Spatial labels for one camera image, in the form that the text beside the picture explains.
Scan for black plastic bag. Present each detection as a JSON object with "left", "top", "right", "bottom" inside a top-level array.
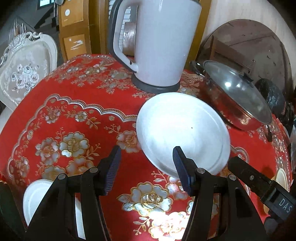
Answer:
[{"left": 255, "top": 78, "right": 285, "bottom": 118}]

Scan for steel pot with lid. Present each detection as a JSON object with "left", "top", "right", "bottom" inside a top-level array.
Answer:
[{"left": 190, "top": 60, "right": 273, "bottom": 131}]

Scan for wooden cabinet door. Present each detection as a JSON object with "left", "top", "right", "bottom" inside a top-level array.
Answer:
[{"left": 58, "top": 0, "right": 91, "bottom": 62}]

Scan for white ornate floral chair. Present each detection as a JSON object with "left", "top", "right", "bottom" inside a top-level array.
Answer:
[{"left": 1, "top": 32, "right": 58, "bottom": 111}]

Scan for white electric kettle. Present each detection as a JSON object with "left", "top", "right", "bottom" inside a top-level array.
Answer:
[{"left": 108, "top": 0, "right": 202, "bottom": 94}]

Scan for round wooden tabletop leaning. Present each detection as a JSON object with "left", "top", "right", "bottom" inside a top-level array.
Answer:
[{"left": 196, "top": 19, "right": 294, "bottom": 99}]

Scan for red floral tablecloth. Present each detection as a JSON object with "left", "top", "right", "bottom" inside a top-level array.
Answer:
[{"left": 0, "top": 54, "right": 292, "bottom": 241}]

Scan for large white foam bowl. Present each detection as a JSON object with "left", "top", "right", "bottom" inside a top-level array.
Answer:
[{"left": 136, "top": 92, "right": 230, "bottom": 178}]

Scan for cream plastic ribbed bowl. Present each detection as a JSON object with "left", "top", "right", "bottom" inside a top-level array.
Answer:
[{"left": 271, "top": 168, "right": 291, "bottom": 213}]

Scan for small white foam bowl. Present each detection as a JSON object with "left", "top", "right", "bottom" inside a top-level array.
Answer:
[{"left": 23, "top": 179, "right": 86, "bottom": 240}]

